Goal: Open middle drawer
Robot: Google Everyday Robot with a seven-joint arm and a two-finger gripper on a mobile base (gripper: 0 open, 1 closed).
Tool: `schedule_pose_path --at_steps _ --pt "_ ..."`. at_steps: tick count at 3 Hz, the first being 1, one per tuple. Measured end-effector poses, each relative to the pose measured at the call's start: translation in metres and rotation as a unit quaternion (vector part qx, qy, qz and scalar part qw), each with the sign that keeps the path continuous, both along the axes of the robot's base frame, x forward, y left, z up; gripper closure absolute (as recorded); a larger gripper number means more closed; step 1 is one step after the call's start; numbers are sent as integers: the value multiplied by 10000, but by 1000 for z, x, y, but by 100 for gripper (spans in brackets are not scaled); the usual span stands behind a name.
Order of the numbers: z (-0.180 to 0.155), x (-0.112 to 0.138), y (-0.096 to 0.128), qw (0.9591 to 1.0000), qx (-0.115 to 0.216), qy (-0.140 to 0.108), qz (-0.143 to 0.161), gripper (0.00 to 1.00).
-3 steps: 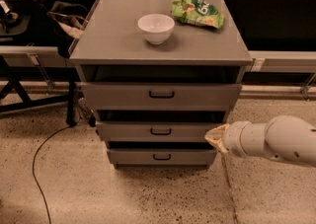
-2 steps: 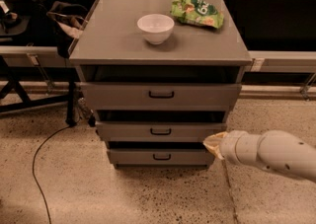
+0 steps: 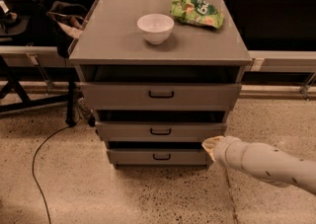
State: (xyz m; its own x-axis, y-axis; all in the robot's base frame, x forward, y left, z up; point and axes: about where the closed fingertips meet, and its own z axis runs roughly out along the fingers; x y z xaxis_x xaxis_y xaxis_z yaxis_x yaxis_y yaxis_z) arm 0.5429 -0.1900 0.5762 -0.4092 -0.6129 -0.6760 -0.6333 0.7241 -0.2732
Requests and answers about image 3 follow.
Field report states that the dark backpack on chair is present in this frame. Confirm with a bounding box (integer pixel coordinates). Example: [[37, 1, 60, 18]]
[[0, 0, 48, 38]]

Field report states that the black metal stand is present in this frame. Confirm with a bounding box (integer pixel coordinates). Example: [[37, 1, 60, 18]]
[[0, 56, 76, 127]]

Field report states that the black floor cable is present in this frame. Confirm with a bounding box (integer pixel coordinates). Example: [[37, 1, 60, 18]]
[[31, 124, 72, 224]]

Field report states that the grey drawer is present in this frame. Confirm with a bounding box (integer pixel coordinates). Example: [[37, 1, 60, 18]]
[[96, 121, 226, 142], [81, 82, 241, 111], [107, 149, 212, 166]]

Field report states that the grey drawer cabinet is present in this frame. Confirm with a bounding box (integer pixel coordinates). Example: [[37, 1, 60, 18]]
[[68, 0, 254, 170]]

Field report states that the green snack bag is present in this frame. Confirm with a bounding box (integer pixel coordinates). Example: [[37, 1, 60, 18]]
[[170, 0, 224, 29]]

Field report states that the grey bottom drawer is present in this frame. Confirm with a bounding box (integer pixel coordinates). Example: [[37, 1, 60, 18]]
[[107, 149, 212, 166]]

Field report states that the white ceramic bowl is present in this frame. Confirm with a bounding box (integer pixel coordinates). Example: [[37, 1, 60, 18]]
[[137, 14, 175, 44]]

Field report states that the black bag with straps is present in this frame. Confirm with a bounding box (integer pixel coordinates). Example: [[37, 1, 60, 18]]
[[46, 1, 88, 58]]

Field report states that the grey top drawer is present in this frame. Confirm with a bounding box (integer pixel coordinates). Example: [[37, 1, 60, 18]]
[[81, 82, 241, 111]]

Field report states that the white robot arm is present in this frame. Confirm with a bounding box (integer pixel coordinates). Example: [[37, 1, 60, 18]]
[[201, 136, 316, 194]]

